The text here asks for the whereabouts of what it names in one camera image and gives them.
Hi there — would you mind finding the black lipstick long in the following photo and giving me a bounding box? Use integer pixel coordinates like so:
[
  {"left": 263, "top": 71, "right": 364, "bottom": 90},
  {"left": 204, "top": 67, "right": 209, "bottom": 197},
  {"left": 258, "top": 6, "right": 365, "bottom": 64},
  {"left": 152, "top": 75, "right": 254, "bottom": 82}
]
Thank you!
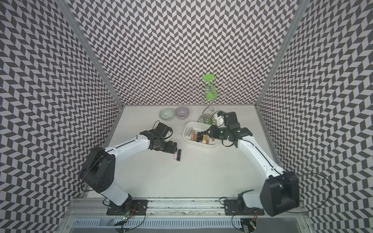
[{"left": 176, "top": 149, "right": 182, "bottom": 163}]

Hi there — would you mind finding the black lipstick short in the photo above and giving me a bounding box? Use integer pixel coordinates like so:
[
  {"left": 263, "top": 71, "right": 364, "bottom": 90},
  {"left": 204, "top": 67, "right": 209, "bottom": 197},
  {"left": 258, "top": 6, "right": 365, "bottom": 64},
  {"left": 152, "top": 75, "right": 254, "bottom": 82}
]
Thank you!
[{"left": 200, "top": 132, "right": 204, "bottom": 143}]

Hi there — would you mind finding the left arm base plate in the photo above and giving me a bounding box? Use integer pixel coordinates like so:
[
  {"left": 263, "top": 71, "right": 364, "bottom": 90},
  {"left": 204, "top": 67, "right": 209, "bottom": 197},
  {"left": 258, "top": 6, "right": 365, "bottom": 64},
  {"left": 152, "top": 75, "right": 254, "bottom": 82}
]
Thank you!
[{"left": 106, "top": 199, "right": 149, "bottom": 216}]

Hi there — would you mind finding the green patterned bowl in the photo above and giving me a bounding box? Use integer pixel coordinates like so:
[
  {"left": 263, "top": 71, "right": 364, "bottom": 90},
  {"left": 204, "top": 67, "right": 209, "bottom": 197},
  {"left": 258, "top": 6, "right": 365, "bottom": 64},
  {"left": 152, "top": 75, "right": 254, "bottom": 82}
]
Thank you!
[{"left": 159, "top": 108, "right": 175, "bottom": 121}]

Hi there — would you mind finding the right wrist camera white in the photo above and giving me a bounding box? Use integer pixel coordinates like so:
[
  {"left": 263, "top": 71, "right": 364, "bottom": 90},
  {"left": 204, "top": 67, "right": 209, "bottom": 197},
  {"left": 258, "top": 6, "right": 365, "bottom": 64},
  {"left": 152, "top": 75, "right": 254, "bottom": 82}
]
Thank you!
[{"left": 213, "top": 111, "right": 240, "bottom": 129}]

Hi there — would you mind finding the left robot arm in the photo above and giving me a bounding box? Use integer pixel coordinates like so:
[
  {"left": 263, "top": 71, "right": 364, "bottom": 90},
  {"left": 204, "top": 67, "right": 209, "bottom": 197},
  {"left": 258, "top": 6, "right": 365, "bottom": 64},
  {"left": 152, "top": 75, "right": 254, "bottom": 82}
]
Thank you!
[{"left": 79, "top": 130, "right": 178, "bottom": 207}]

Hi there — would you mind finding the peach lipstick tube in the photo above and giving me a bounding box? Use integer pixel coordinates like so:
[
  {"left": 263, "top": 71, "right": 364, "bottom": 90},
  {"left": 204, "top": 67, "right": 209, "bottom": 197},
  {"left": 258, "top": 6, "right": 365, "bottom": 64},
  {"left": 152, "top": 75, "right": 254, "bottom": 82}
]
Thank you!
[{"left": 190, "top": 130, "right": 195, "bottom": 141}]

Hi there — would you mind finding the chrome jewelry stand green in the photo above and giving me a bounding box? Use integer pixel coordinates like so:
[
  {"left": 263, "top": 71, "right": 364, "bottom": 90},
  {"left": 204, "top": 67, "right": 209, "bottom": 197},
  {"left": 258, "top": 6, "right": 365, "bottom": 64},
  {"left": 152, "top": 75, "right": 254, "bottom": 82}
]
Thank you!
[{"left": 191, "top": 73, "right": 228, "bottom": 125}]

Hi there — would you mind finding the aluminium front rail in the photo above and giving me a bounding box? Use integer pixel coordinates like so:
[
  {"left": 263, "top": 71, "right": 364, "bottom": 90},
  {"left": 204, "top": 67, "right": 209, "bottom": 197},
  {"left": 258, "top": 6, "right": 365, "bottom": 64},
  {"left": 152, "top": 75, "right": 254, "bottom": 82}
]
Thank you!
[{"left": 64, "top": 197, "right": 309, "bottom": 219}]

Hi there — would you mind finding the purple bowl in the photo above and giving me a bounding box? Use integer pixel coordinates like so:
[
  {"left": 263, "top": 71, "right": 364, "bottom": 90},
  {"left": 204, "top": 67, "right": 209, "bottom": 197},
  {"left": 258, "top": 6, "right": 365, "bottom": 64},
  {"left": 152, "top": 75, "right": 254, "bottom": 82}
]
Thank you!
[{"left": 175, "top": 106, "right": 190, "bottom": 120}]

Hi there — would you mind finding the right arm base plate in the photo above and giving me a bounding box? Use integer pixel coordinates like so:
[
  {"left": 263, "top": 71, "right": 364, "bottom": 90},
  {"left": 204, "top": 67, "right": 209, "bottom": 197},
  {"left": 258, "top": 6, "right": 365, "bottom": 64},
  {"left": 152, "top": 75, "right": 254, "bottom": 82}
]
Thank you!
[{"left": 223, "top": 199, "right": 265, "bottom": 216}]

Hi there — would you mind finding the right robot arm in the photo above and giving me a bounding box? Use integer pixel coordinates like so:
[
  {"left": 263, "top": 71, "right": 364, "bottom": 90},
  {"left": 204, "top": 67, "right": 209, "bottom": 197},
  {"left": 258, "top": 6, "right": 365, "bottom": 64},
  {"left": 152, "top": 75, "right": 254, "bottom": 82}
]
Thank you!
[{"left": 207, "top": 125, "right": 300, "bottom": 216}]

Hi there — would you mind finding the orange lip gloss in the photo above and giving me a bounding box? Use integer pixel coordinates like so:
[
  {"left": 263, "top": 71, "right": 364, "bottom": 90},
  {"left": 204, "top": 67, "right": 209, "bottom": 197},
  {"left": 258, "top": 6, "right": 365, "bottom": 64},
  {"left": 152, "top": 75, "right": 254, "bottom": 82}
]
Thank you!
[{"left": 193, "top": 132, "right": 198, "bottom": 141}]

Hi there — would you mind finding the white storage box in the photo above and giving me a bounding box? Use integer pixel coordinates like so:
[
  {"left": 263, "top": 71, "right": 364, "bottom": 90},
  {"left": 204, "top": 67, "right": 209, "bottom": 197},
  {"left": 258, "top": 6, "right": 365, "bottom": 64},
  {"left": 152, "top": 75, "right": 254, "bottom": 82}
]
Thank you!
[{"left": 183, "top": 121, "right": 220, "bottom": 148}]

